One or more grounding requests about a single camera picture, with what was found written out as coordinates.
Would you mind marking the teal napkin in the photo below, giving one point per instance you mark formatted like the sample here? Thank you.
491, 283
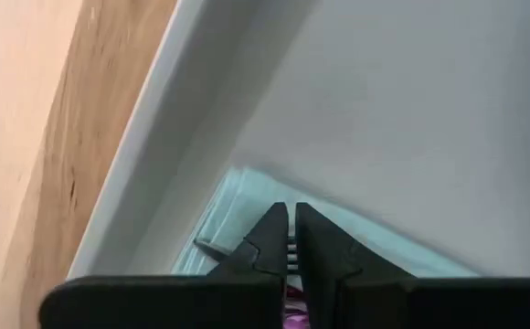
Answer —
242, 205

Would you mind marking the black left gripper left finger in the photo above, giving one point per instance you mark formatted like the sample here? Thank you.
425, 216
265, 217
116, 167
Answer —
267, 256

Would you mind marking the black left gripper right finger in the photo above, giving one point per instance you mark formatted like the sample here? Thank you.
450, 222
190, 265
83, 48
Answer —
324, 256

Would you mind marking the grey plastic tray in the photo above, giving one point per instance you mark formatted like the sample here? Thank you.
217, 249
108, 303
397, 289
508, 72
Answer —
384, 114

